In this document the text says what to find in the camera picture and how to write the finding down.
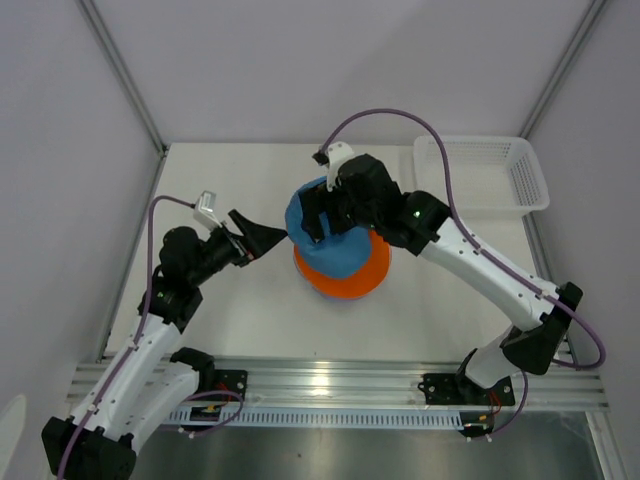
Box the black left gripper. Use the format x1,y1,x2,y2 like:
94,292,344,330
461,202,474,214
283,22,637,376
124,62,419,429
188,210,286,287

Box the blue bucket hat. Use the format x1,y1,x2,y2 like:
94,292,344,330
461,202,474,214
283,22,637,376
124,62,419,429
285,177,372,279

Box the orange bucket hat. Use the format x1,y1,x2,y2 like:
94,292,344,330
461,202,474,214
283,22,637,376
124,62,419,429
293,231,391,300

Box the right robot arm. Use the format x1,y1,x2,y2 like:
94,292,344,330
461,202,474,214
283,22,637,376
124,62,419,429
297,154,582,404

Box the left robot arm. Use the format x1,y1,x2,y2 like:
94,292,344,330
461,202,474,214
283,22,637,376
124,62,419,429
42,210,287,479

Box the white plastic basket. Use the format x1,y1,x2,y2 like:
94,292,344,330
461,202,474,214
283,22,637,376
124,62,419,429
442,136,550,219

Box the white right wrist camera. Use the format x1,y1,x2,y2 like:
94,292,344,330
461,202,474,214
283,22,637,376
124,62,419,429
312,142,355,192

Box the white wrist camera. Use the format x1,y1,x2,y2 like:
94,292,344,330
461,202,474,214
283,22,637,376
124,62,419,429
312,142,355,192
193,190,221,231

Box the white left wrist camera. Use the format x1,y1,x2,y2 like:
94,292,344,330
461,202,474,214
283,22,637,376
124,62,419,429
193,190,221,231

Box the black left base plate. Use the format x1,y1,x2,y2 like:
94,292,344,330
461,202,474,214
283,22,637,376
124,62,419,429
198,369,249,404

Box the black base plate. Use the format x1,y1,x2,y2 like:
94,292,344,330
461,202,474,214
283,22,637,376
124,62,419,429
198,369,249,404
417,373,516,406

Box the white slotted cable duct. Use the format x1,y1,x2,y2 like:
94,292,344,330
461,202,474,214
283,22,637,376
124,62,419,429
164,408,464,430

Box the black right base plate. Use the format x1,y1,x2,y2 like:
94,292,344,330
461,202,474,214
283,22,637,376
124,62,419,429
417,373,516,406

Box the left aluminium frame post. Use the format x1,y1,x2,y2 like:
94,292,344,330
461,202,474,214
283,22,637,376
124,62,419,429
75,0,167,157

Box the aluminium frame post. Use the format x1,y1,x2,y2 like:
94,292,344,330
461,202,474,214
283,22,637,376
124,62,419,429
75,0,167,157
518,0,612,139

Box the aluminium mounting rail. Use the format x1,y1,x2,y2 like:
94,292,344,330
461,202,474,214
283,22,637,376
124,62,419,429
67,353,611,414

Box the right aluminium frame post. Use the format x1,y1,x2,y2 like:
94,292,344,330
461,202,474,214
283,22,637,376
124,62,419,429
518,0,612,139

